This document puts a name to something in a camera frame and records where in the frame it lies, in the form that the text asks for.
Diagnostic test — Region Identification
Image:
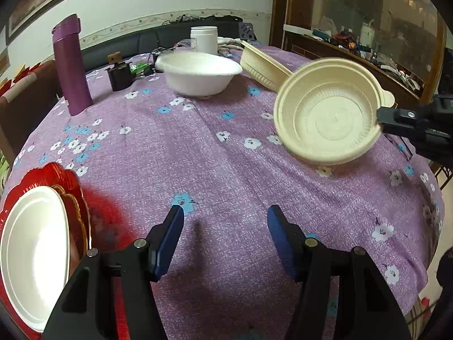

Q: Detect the large red glass plate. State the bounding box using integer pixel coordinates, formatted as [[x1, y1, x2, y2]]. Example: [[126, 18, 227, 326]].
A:
[[0, 162, 93, 340]]

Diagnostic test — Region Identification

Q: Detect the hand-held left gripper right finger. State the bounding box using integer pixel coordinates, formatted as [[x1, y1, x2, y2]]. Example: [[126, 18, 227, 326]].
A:
[[267, 204, 413, 340]]

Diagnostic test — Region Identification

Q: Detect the black power adapter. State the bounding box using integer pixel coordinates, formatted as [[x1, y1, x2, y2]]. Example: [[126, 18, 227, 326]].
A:
[[147, 52, 164, 76]]

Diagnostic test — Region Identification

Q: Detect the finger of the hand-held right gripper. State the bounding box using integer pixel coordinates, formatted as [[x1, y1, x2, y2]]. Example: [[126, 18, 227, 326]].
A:
[[376, 107, 425, 125], [379, 123, 429, 140]]

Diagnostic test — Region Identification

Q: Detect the white foam bowl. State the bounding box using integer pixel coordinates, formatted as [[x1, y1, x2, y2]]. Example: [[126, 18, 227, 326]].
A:
[[156, 52, 243, 97], [0, 185, 70, 333]]

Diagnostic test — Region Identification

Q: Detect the cream plastic bowl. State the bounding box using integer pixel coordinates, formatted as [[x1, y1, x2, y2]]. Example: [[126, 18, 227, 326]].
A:
[[240, 40, 294, 94], [273, 58, 396, 166]]

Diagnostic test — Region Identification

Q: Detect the white cloth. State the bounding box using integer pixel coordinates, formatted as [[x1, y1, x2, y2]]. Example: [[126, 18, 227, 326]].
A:
[[217, 36, 245, 57]]

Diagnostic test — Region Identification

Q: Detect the black leather sofa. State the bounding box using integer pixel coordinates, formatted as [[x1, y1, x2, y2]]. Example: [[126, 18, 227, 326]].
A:
[[80, 19, 255, 68]]

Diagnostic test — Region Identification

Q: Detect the dark perforated basket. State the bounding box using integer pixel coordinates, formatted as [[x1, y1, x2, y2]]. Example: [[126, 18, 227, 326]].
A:
[[238, 22, 256, 41]]

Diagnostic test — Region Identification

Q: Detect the brown fabric sofa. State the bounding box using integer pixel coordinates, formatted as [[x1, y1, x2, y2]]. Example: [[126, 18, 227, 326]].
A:
[[0, 60, 64, 163]]

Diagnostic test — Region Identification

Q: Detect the black jar with wooden stopper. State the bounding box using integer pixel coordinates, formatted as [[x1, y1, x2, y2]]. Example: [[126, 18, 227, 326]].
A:
[[107, 52, 133, 92]]

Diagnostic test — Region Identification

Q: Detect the purple thermos bottle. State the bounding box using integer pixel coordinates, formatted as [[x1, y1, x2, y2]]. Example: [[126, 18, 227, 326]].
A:
[[51, 13, 94, 117]]

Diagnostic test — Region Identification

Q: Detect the white plastic jug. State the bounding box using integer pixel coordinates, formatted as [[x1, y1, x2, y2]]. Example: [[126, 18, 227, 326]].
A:
[[360, 21, 376, 48]]

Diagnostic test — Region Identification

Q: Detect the white plastic jar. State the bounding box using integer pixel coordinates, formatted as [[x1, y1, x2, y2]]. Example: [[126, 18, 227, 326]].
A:
[[190, 26, 217, 54]]

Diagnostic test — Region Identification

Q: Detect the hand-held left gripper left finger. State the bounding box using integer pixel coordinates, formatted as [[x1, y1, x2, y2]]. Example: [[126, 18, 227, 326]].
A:
[[42, 205, 185, 340]]

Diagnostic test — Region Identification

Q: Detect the wooden glass cabinet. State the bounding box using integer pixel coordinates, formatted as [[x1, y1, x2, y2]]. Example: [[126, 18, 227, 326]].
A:
[[271, 0, 453, 114]]

